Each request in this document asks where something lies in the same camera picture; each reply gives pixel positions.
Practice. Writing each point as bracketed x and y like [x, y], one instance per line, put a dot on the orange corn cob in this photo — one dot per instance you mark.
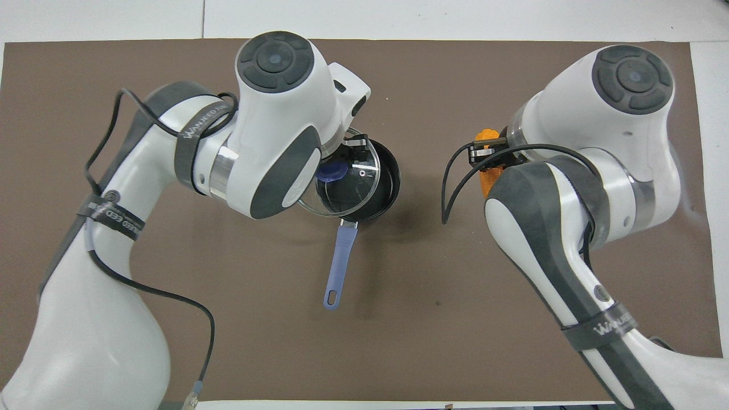
[488, 182]

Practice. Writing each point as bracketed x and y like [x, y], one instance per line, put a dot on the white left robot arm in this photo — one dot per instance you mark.
[273, 114]

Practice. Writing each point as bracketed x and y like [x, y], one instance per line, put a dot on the glass lid with purple knob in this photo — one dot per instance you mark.
[330, 171]

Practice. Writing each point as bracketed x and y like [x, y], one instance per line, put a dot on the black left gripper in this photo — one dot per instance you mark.
[360, 154]

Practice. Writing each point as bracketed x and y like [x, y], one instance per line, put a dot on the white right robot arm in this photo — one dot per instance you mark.
[626, 142]

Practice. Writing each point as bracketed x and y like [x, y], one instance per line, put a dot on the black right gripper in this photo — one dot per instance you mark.
[490, 161]

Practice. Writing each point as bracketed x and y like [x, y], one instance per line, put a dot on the brown table mat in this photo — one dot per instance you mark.
[433, 341]

